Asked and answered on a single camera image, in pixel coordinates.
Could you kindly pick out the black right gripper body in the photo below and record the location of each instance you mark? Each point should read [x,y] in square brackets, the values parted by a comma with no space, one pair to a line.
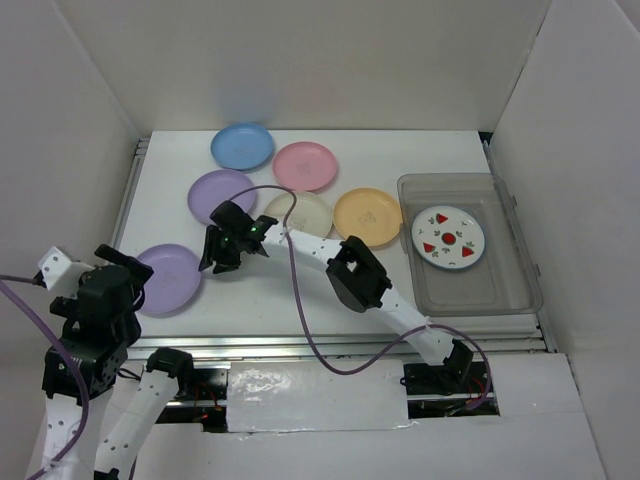
[233,239]

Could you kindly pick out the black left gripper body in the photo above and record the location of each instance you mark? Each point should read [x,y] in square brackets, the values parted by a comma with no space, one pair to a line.
[71,305]

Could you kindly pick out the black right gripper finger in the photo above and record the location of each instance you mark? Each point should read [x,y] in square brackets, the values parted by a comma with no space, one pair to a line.
[213,249]
[226,259]

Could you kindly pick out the lilac plastic plate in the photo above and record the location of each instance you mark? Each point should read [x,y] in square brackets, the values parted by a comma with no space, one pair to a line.
[176,278]
[211,189]

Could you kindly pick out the white watermelon pattern plate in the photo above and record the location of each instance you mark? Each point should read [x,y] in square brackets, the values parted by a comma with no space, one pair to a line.
[448,238]

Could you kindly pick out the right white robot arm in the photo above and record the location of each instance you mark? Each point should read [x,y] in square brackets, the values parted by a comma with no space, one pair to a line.
[358,279]

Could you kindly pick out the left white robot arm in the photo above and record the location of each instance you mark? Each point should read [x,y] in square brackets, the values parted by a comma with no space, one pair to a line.
[78,382]

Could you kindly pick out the clear plastic bin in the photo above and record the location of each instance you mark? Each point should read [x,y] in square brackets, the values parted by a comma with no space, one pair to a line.
[503,282]

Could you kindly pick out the cream plastic plate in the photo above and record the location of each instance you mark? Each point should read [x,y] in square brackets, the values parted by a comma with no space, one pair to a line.
[311,215]

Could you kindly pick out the blue plastic plate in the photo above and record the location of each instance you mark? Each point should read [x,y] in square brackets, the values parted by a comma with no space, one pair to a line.
[242,146]

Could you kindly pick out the pink plastic plate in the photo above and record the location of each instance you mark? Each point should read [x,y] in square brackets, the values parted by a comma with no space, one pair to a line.
[305,166]

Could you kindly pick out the orange plastic plate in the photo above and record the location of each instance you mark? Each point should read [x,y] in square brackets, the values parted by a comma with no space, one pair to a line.
[368,213]

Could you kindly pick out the white foam cover panel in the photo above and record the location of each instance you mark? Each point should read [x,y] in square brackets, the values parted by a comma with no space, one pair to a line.
[304,396]

